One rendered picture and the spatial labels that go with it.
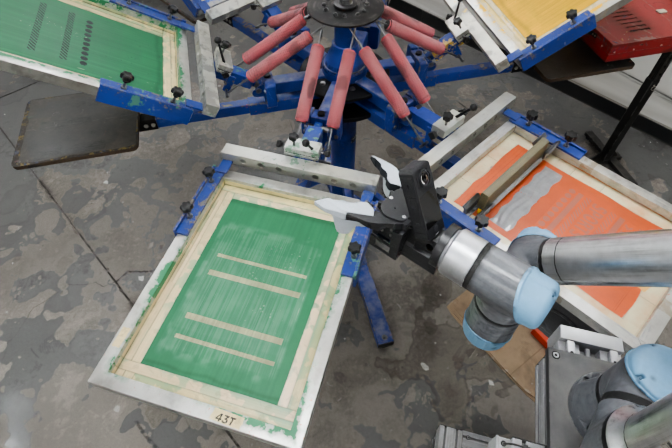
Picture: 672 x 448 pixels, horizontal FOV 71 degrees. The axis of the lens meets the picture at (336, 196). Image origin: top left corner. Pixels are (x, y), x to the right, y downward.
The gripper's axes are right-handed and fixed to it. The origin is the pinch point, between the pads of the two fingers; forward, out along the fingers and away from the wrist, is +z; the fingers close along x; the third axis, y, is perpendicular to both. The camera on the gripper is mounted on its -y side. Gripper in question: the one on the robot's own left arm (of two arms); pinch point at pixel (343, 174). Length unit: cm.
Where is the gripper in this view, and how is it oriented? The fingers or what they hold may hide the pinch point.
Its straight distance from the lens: 76.0
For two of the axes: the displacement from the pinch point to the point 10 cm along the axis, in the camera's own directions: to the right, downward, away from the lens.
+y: -0.8, 7.1, 7.0
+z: -7.8, -4.8, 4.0
